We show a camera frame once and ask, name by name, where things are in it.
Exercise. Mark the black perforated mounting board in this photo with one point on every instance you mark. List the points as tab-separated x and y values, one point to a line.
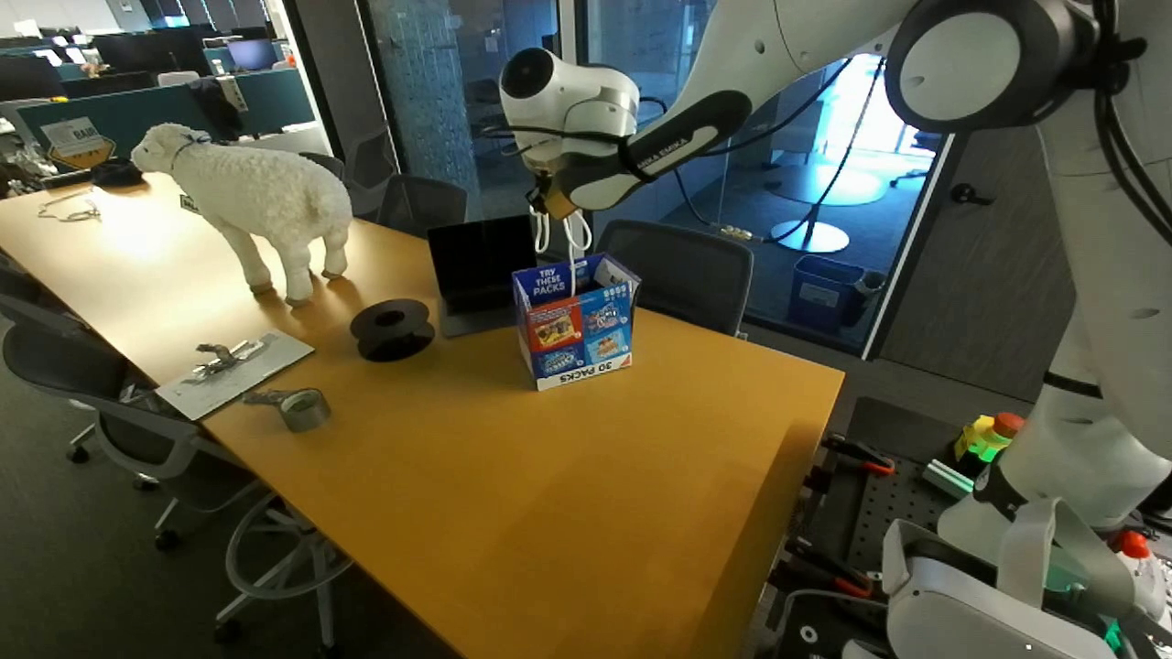
881	514

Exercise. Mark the white curved device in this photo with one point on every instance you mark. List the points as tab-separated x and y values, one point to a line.
992	598

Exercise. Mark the clipboard with paper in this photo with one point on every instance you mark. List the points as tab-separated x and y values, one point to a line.
231	372

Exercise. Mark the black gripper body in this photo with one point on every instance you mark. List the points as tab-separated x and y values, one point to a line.
548	168

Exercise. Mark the dark office chair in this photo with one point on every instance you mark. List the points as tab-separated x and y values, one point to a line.
85	368

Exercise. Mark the large grey office chair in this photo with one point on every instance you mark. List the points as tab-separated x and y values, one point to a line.
682	277

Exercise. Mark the black laptop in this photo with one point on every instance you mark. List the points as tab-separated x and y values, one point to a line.
478	260

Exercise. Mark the black object on table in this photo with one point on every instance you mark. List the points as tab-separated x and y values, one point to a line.
117	173

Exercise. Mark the green yellow red button box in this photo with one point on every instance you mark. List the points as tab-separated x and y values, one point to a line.
983	442

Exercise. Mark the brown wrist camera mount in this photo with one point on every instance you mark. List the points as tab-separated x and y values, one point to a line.
566	197

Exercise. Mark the yellowish box with paper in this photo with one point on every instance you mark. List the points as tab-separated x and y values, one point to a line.
76	140

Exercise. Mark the teal desk partition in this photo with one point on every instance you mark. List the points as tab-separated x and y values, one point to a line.
148	112

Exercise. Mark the black filament spool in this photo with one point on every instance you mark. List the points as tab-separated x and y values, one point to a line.
395	330

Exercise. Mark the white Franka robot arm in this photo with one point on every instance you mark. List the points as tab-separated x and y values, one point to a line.
756	50

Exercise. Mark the white sheep figure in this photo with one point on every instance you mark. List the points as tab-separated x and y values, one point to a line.
261	195

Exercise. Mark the blue printed cardboard box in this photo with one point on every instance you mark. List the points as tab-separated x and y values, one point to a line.
572	324

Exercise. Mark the blue bin behind glass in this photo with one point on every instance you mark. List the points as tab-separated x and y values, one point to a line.
828	293

